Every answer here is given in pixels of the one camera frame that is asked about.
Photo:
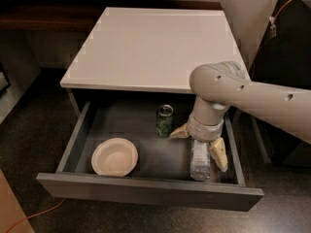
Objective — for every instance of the white paper bowl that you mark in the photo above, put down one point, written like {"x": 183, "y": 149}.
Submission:
{"x": 114, "y": 157}

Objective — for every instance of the grey cabinet with white top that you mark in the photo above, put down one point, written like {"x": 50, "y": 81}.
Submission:
{"x": 151, "y": 51}

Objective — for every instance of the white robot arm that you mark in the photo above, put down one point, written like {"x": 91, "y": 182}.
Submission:
{"x": 222, "y": 85}

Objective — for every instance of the dark wooden shelf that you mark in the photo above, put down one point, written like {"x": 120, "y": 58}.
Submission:
{"x": 77, "y": 15}

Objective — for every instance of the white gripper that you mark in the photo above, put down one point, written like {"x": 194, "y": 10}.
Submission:
{"x": 204, "y": 130}

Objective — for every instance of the grey top drawer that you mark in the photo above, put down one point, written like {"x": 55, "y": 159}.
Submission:
{"x": 162, "y": 174}

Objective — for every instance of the clear blue plastic bottle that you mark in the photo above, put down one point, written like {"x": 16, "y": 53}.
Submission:
{"x": 199, "y": 161}

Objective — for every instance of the green soda can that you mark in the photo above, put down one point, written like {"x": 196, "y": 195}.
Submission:
{"x": 164, "y": 120}

